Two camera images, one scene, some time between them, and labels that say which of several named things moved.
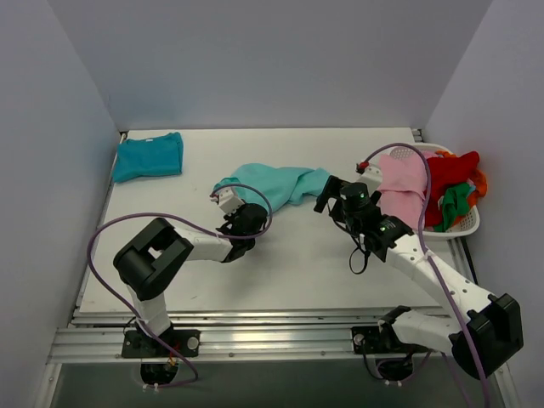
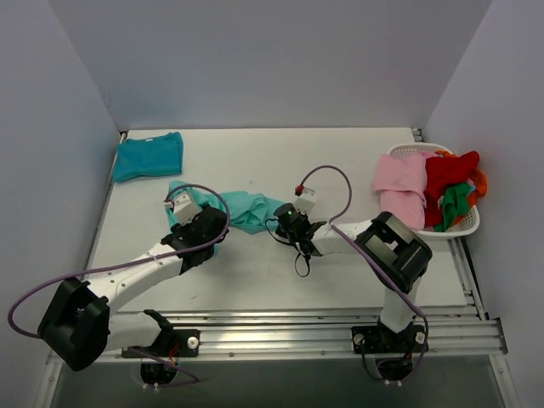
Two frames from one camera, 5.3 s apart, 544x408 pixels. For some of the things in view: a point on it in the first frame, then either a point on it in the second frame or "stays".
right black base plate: (366, 340) stays
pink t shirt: (402, 188) stays
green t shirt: (455, 202) stays
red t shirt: (444, 172) stays
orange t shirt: (478, 177) stays
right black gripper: (336, 198) -> (280, 227)
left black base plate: (136, 343) stays
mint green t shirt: (280, 185) -> (240, 211)
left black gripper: (253, 213) -> (208, 218)
